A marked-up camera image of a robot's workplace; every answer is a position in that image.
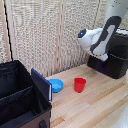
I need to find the blue plastic bowl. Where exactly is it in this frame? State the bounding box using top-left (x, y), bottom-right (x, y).
top-left (48, 78), bottom-right (65, 94)

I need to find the black air fryer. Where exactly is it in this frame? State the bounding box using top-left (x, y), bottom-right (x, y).
top-left (86, 29), bottom-right (128, 80)

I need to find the red plastic cup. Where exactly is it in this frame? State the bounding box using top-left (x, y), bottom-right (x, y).
top-left (73, 77), bottom-right (87, 94)

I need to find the dark blue flat panel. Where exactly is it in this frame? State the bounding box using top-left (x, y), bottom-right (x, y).
top-left (30, 67), bottom-right (54, 103)

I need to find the beige woven folding screen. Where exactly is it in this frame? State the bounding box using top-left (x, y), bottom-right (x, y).
top-left (0, 0), bottom-right (128, 78)

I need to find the black fabric storage bag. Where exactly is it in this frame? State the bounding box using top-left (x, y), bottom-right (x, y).
top-left (0, 60), bottom-right (53, 128)

